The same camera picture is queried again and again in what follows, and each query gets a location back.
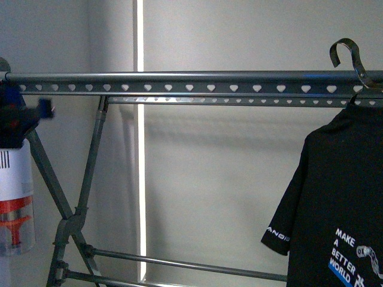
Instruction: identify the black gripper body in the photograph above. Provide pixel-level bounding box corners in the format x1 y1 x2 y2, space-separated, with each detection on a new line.
1 84 54 149

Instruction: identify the black printed t-shirt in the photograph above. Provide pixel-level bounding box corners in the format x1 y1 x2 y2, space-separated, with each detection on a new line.
262 104 382 286

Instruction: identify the metal clothes hanger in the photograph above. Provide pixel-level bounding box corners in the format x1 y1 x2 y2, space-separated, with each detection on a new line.
329 38 382 105

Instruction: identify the grey metal clothes rack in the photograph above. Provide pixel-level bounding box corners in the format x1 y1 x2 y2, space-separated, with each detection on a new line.
1 60 382 286

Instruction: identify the white orange vacuum cleaner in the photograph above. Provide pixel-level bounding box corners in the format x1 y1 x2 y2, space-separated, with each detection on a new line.
1 140 35 257

